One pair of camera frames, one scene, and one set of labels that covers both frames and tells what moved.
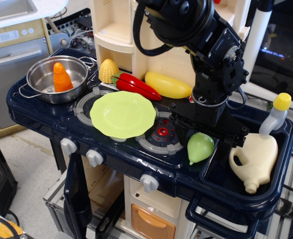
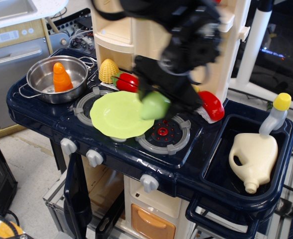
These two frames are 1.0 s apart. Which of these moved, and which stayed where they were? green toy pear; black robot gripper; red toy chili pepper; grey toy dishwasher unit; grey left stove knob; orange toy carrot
Moved: black robot gripper; green toy pear
Stayed: grey toy dishwasher unit; orange toy carrot; grey left stove knob; red toy chili pepper
